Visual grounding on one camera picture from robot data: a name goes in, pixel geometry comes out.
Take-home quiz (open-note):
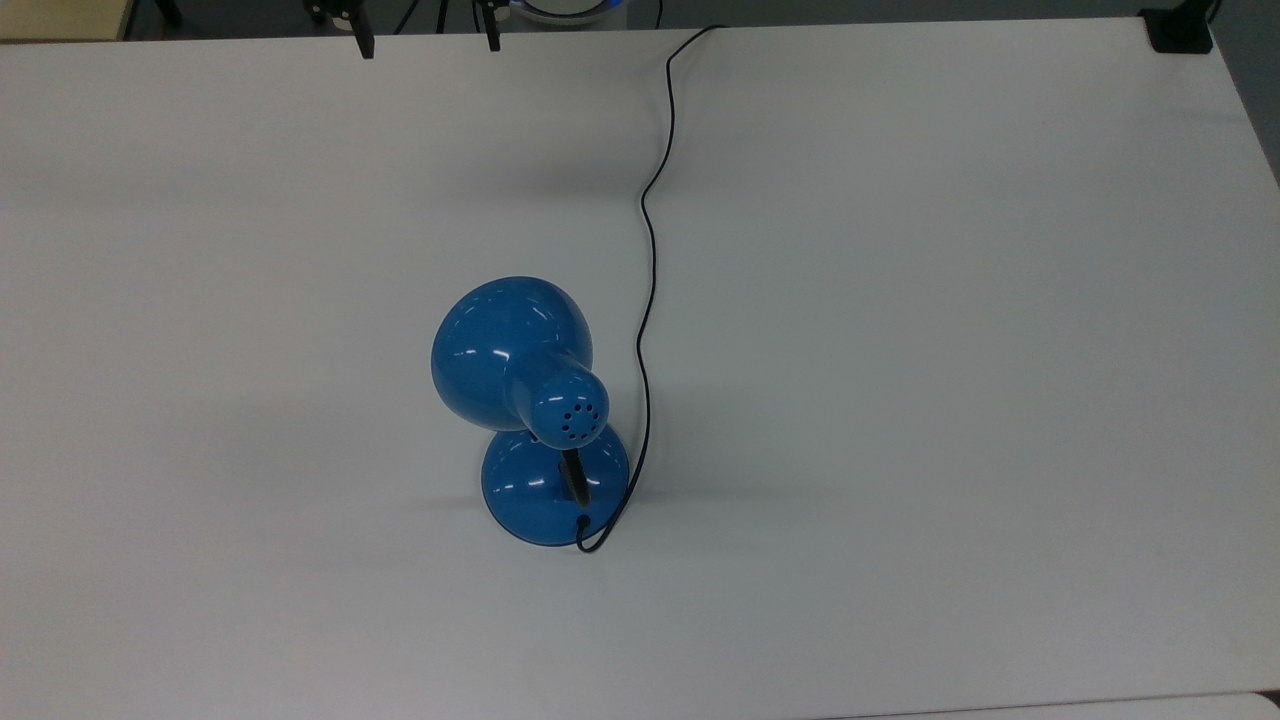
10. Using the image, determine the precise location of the wooden table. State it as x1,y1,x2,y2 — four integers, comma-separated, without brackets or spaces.
0,0,137,43

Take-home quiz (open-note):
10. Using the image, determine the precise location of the black table clamp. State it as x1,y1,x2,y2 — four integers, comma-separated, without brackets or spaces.
1140,0,1217,55

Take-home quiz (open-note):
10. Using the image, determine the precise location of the black lamp power cable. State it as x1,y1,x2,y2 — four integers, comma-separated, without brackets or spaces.
574,24,728,554

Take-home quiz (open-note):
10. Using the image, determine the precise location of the blue desk lamp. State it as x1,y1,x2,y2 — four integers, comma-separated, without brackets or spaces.
430,276,632,549

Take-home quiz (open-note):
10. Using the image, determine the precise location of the adjacent white table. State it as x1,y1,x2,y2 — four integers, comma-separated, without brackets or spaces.
820,688,1280,720

